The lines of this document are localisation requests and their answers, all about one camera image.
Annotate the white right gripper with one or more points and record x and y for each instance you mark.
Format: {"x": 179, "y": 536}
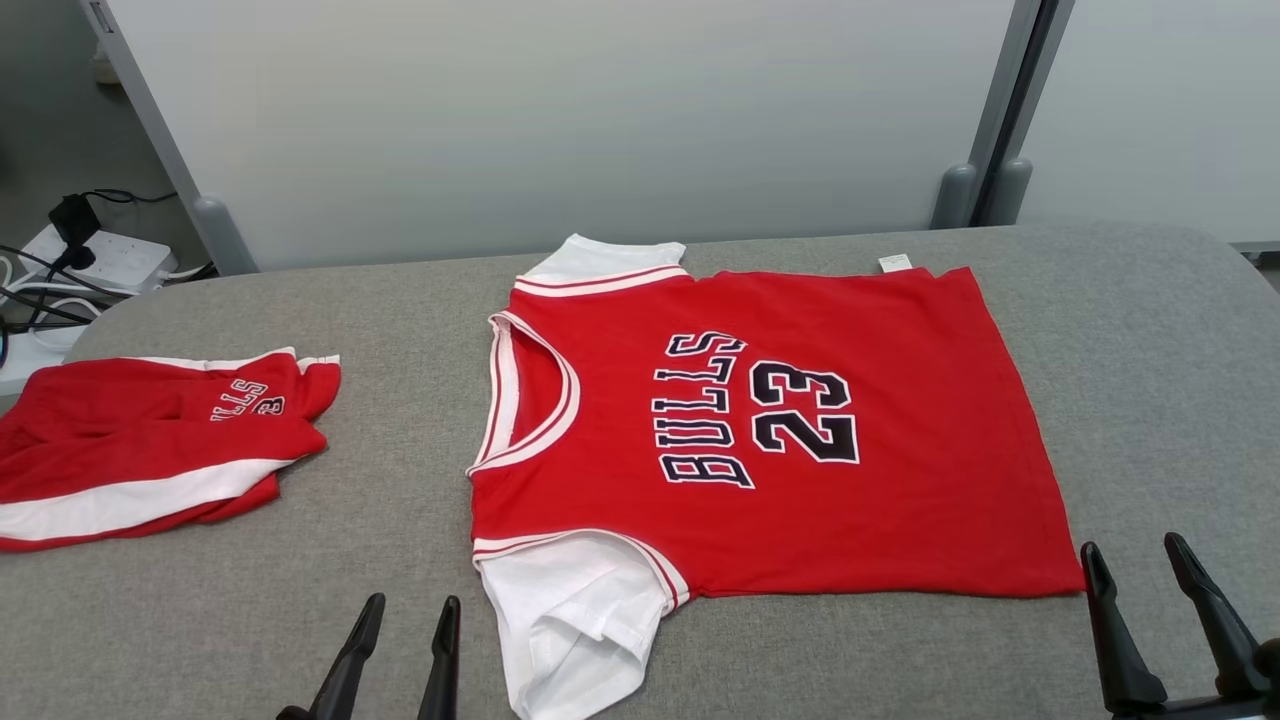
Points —
{"x": 1200, "y": 711}

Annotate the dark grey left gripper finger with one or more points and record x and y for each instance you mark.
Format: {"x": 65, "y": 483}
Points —
{"x": 443, "y": 670}
{"x": 345, "y": 665}

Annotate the red shorts with white stripe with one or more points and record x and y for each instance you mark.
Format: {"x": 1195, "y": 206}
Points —
{"x": 140, "y": 450}

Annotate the red Bulls 23 jersey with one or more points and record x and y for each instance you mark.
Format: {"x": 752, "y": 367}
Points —
{"x": 800, "y": 430}

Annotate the plain white power strip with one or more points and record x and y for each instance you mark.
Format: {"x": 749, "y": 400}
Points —
{"x": 30, "y": 360}

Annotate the white power strip with sockets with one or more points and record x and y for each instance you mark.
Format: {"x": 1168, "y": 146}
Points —
{"x": 125, "y": 260}

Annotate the black power adapter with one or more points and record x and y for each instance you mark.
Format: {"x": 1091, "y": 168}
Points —
{"x": 72, "y": 220}

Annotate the narrow white partition panel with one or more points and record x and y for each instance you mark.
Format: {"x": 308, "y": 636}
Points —
{"x": 1160, "y": 110}

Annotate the wide white partition panel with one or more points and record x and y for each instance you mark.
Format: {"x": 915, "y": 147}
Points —
{"x": 600, "y": 120}

